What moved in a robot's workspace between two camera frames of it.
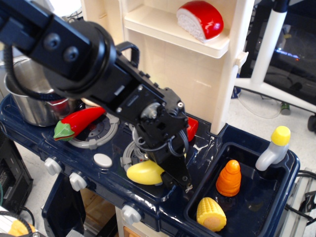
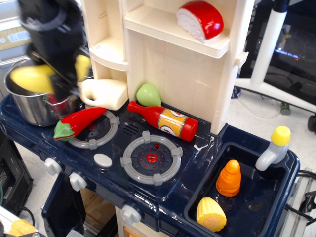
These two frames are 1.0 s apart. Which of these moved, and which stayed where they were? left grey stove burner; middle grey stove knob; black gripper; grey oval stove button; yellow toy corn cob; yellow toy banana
Moved: black gripper; yellow toy banana
Stayed: yellow toy corn cob; middle grey stove knob; grey oval stove button; left grey stove burner
